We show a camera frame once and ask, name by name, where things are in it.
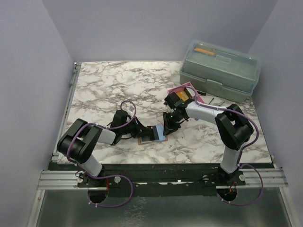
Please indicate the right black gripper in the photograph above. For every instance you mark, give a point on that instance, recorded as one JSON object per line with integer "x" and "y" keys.
{"x": 169, "y": 128}

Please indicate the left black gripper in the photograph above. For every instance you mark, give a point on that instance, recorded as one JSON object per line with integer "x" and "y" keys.
{"x": 140, "y": 128}

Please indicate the dark grey VIP card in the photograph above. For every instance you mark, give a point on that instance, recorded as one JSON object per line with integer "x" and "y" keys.
{"x": 145, "y": 139}

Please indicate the tan leather card holder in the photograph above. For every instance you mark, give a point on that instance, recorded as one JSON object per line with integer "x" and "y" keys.
{"x": 162, "y": 137}

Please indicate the black gold credit card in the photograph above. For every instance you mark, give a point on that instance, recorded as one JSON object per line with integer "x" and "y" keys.
{"x": 153, "y": 133}

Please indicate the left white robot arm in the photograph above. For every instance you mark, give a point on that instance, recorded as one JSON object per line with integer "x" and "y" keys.
{"x": 79, "y": 141}

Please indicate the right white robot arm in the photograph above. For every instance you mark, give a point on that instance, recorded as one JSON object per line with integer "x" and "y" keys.
{"x": 233, "y": 126}

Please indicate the pink card box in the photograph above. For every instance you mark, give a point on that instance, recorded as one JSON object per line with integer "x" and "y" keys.
{"x": 189, "y": 89}

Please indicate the green plastic toolbox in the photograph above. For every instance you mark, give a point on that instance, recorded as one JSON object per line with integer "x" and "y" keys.
{"x": 228, "y": 74}

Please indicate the orange tool inside toolbox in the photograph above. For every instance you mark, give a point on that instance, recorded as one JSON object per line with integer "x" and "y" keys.
{"x": 204, "y": 51}

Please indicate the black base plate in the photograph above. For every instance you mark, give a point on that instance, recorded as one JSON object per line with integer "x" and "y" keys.
{"x": 153, "y": 180}

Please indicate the aluminium mounting rail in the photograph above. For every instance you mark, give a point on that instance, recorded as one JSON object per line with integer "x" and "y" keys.
{"x": 67, "y": 180}

